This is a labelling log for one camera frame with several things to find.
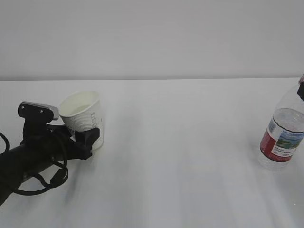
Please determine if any clear water bottle red label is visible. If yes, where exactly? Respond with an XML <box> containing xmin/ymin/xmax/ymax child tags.
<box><xmin>258</xmin><ymin>77</ymin><xmax>304</xmax><ymax>171</ymax></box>

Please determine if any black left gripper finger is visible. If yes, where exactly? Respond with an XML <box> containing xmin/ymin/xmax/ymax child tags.
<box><xmin>75</xmin><ymin>128</ymin><xmax>101</xmax><ymax>149</ymax></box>
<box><xmin>47</xmin><ymin>124</ymin><xmax>72</xmax><ymax>138</ymax></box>

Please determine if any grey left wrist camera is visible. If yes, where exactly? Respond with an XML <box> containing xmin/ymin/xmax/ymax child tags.
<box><xmin>18</xmin><ymin>101</ymin><xmax>59</xmax><ymax>124</ymax></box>

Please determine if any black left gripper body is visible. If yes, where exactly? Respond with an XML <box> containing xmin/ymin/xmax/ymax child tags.
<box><xmin>21</xmin><ymin>121</ymin><xmax>92</xmax><ymax>160</ymax></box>

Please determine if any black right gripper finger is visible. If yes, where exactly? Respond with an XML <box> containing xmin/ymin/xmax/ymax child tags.
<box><xmin>297</xmin><ymin>82</ymin><xmax>304</xmax><ymax>101</ymax></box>

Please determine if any white paper coffee cup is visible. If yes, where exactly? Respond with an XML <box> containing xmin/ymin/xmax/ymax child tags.
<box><xmin>58</xmin><ymin>91</ymin><xmax>104</xmax><ymax>150</ymax></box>

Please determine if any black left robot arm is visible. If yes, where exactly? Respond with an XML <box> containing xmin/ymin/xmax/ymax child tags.
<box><xmin>0</xmin><ymin>122</ymin><xmax>100</xmax><ymax>203</ymax></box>

